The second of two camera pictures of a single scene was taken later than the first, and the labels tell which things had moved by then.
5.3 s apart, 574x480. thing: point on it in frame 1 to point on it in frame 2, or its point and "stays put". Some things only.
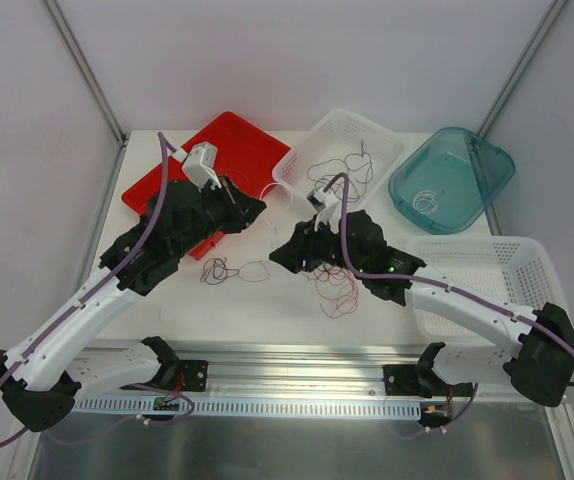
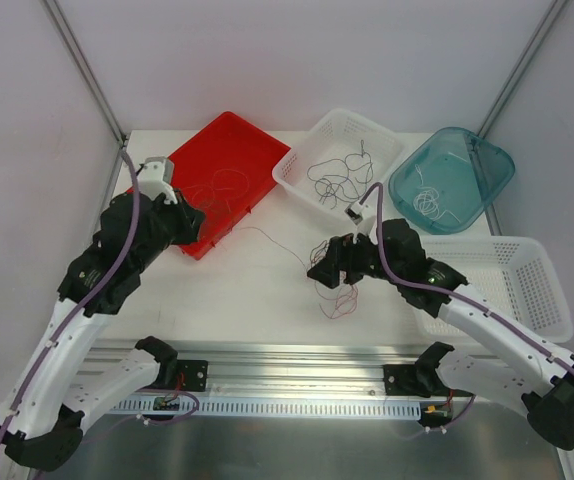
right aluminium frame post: (544, 29) stays put
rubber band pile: (337, 283) stays put
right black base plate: (416, 380) stays put
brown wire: (216, 271) to (275, 242)
